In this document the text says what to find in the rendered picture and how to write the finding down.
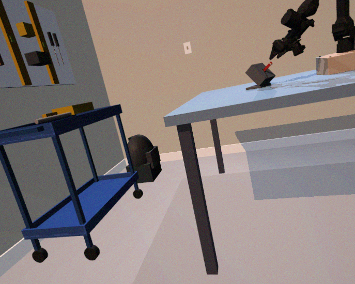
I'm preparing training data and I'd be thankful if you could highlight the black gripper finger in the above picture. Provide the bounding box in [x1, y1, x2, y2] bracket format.
[269, 45, 281, 60]
[276, 47, 292, 59]

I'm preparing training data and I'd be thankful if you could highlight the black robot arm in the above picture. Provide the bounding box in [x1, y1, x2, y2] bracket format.
[281, 0, 355, 56]

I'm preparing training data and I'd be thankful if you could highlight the grey sloped panel with hole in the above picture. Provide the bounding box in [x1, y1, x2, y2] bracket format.
[246, 63, 275, 90]

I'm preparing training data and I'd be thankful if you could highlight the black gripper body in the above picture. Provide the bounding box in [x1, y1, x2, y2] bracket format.
[273, 29, 301, 52]

